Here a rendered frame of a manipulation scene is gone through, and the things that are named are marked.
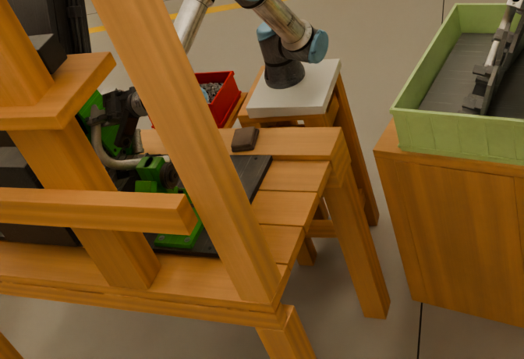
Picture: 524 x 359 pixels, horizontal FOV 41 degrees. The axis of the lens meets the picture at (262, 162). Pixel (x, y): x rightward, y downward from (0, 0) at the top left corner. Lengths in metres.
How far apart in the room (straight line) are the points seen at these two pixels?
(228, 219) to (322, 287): 1.43
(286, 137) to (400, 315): 0.93
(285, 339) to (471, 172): 0.77
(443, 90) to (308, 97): 0.46
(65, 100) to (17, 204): 0.40
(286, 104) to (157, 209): 0.96
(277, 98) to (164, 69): 1.16
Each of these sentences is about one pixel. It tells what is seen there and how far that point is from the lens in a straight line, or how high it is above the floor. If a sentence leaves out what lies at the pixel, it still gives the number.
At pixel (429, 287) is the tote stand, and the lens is 2.77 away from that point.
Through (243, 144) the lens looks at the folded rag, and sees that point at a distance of 2.29.
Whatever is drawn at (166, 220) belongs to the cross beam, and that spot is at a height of 1.23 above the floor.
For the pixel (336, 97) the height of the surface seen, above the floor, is 0.72.
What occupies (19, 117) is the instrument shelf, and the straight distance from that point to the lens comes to 1.66.
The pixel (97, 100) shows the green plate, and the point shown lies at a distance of 2.25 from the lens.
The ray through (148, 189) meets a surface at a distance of 1.94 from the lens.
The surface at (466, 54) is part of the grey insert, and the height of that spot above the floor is 0.85.
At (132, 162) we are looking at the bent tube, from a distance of 2.19.
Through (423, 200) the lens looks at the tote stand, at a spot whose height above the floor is 0.59.
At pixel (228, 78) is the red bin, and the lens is 2.68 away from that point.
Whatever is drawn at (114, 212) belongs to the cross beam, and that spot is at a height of 1.25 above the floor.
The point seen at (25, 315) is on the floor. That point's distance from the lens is 3.64.
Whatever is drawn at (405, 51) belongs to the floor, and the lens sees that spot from 4.25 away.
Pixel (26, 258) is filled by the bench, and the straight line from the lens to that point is 2.40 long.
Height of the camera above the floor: 2.25
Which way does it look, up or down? 37 degrees down
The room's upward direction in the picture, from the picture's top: 22 degrees counter-clockwise
